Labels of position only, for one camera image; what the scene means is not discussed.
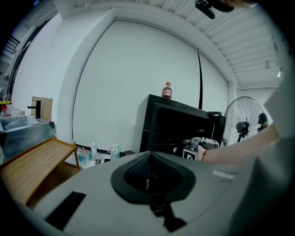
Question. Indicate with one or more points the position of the person's grey shirt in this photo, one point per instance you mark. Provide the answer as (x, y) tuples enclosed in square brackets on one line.
[(276, 161)]

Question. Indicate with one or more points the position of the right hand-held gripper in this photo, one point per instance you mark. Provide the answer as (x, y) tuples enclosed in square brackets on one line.
[(208, 144)]

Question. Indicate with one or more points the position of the red label soda bottle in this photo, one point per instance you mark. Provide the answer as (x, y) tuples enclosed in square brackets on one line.
[(166, 92)]

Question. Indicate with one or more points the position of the clear plastic bottle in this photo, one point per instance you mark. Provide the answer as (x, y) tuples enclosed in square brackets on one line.
[(94, 149)]

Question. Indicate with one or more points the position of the stainless steel sink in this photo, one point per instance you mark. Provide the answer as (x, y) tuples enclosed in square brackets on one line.
[(20, 129)]

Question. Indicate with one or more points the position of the black fridge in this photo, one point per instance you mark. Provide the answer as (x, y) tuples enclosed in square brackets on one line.
[(147, 119)]

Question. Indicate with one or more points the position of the black head-mounted camera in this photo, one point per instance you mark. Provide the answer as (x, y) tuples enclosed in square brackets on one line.
[(207, 9)]

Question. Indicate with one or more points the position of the black floor fan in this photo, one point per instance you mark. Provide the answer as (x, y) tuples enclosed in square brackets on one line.
[(243, 126)]

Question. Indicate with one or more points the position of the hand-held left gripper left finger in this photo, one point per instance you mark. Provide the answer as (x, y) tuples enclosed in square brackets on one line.
[(119, 182)]

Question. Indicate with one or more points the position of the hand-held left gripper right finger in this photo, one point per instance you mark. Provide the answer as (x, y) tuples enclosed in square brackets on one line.
[(187, 182)]

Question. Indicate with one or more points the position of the cardboard box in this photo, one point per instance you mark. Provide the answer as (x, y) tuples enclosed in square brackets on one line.
[(46, 107)]

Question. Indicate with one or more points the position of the wooden rack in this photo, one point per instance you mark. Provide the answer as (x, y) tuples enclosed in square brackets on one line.
[(30, 166)]

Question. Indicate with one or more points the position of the green bottle with pink loop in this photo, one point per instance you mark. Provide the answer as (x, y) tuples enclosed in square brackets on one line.
[(115, 153)]

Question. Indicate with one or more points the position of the black faucet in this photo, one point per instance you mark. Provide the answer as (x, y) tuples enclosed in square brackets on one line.
[(37, 109)]

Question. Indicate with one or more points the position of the small clear glass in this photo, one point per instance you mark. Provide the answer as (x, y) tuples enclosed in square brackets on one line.
[(98, 158)]

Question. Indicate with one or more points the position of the red and yellow container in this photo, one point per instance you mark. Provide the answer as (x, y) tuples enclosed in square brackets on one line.
[(4, 107)]

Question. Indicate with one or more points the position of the narrow white roller blind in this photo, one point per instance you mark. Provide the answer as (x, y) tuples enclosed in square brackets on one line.
[(213, 87)]

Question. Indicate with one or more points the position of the large white roller blind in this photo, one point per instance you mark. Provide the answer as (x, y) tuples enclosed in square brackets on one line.
[(138, 80)]

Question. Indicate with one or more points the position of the person's right forearm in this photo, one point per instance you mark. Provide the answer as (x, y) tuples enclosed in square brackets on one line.
[(239, 149)]

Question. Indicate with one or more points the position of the plastic cup with blue liquid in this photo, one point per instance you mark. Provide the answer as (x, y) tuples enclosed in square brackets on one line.
[(84, 157)]

